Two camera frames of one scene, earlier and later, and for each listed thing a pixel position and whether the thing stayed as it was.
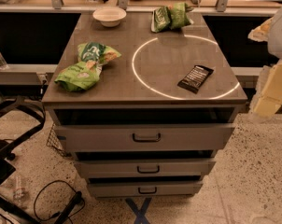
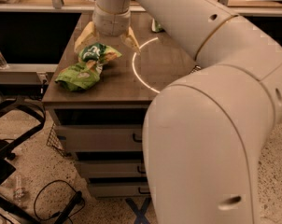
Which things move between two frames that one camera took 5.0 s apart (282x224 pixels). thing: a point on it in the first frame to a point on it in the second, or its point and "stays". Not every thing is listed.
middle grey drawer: (144, 168) stays
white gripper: (280, 35) to (111, 22)
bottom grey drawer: (144, 189) stays
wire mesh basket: (54, 142) stays
